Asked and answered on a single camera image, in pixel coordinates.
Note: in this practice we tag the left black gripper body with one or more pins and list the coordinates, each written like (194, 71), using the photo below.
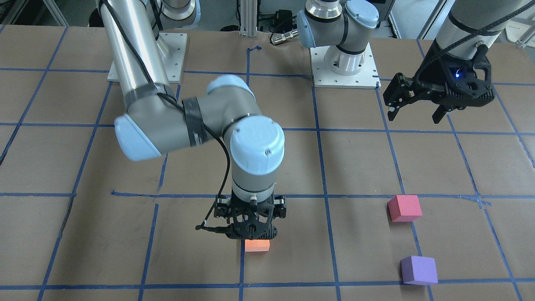
(439, 79)

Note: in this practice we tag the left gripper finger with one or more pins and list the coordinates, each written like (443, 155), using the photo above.
(393, 109)
(440, 113)

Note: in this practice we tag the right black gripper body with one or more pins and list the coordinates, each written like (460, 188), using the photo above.
(222, 207)

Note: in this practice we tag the purple foam block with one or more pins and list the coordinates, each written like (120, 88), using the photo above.
(418, 270)

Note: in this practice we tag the aluminium frame post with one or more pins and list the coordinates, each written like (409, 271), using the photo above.
(248, 18)

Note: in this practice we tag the orange foam block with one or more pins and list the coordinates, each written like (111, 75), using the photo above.
(257, 245)

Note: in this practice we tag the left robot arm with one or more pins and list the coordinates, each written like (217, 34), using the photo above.
(348, 25)

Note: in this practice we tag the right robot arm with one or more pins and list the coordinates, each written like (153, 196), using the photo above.
(156, 122)

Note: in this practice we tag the red foam block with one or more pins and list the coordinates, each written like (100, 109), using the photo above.
(404, 208)

